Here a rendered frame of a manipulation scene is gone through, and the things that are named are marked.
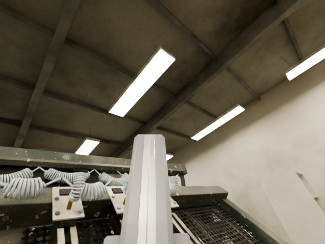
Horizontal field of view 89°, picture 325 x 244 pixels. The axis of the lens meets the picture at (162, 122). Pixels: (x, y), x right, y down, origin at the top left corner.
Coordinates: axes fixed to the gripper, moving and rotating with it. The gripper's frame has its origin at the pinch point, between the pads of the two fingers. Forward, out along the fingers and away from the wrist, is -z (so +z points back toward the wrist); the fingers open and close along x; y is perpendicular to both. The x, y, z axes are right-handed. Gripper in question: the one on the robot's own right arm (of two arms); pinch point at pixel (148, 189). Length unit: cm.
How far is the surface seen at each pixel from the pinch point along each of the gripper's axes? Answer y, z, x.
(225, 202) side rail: 120, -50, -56
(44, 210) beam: 59, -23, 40
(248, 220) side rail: 114, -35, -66
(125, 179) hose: 106, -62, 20
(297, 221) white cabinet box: 259, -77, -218
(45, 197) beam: 57, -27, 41
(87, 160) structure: 91, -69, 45
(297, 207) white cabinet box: 246, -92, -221
